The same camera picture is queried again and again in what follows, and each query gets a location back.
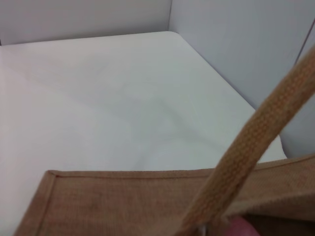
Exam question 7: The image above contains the brown jute handbag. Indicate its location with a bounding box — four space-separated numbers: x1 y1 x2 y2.
12 45 315 236

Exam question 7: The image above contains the pink peach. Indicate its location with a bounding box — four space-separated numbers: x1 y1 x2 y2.
224 215 259 236

